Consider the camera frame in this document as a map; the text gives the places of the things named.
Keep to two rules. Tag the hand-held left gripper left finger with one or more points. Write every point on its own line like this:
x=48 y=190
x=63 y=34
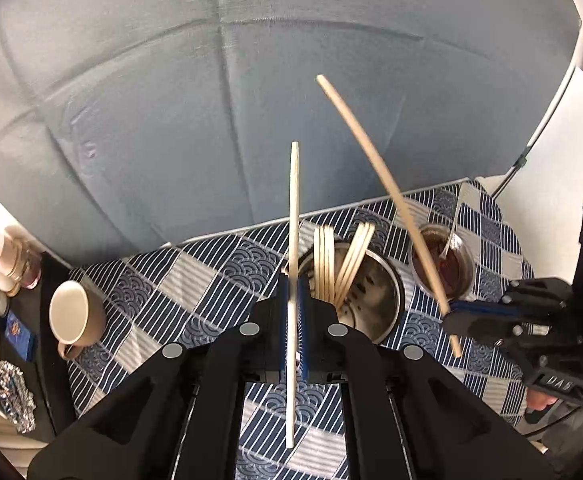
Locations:
x=285 y=330

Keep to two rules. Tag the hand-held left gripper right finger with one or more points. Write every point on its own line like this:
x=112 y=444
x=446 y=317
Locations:
x=305 y=330

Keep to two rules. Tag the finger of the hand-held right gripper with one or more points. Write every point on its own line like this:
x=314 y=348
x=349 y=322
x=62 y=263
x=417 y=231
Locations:
x=481 y=306
x=486 y=330

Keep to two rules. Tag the set of wooden chopsticks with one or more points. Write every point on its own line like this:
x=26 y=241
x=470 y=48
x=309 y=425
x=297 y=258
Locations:
x=324 y=260

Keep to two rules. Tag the black metal utensil holder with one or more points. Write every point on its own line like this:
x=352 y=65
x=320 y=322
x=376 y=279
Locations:
x=374 y=302

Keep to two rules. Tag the pale white chopstick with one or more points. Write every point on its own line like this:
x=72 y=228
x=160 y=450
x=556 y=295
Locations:
x=294 y=210

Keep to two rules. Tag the long beige chopstick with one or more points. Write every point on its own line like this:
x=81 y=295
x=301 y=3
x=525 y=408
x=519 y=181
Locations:
x=396 y=199

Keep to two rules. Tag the person's right hand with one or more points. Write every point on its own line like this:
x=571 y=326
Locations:
x=537 y=402

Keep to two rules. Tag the glass bowl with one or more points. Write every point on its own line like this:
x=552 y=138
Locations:
x=454 y=270

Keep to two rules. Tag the metal spoon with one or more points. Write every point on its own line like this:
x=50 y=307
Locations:
x=455 y=220

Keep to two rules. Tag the blue white patterned tablecloth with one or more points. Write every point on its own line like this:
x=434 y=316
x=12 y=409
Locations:
x=196 y=280

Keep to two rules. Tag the thin black stand rod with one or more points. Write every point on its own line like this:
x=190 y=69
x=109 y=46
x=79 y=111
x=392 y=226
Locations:
x=521 y=160

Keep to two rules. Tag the beige ceramic mug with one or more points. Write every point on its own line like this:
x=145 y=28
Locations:
x=74 y=315

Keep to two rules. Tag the grey fabric panel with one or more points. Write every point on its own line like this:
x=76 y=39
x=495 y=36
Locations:
x=196 y=110

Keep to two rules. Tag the black sideboard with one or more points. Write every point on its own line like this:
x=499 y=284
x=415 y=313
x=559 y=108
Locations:
x=46 y=385

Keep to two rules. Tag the blue packet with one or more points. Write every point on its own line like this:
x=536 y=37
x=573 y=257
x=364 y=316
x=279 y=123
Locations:
x=20 y=337

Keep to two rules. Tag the crumpled aluminium foil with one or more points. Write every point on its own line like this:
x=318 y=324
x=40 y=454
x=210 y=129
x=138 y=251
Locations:
x=15 y=395

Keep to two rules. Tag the pink glass jar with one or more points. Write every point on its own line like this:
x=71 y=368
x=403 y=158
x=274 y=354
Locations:
x=14 y=260

